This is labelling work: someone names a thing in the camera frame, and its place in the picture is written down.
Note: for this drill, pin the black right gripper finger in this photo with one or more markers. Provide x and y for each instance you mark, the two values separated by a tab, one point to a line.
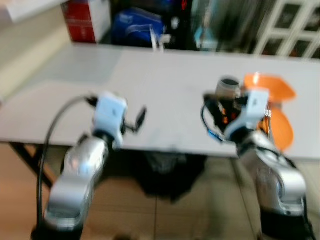
212	109

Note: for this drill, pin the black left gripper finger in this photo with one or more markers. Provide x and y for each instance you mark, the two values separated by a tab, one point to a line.
141	118

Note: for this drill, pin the grey metal cup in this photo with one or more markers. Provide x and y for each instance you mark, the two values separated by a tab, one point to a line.
229	88

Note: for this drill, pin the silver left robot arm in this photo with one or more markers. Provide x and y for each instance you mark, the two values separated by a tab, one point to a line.
75	180

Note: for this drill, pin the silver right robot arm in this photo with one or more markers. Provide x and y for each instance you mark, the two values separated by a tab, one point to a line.
277	185

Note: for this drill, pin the metal fork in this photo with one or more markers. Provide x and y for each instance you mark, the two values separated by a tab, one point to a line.
268	120

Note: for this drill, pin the orange plastic bowl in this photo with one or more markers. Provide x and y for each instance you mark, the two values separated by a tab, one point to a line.
272	87

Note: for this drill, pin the orange plastic plate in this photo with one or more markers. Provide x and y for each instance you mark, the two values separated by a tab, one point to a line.
281	127

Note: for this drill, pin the blue bag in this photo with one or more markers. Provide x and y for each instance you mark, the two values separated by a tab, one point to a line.
136	29

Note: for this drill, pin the white glass-pane cabinet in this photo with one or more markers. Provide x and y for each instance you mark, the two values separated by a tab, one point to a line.
292	27

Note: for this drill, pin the black table leg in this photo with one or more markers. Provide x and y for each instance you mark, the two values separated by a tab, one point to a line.
35	162

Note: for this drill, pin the red cardboard box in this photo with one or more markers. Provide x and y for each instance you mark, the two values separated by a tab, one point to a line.
82	20

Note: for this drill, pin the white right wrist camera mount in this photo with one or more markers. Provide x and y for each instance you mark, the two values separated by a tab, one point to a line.
250	112

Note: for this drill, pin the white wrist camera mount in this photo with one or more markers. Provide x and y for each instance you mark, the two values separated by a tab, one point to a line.
111	112
250	112

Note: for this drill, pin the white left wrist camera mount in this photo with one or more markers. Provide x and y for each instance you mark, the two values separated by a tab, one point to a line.
111	112

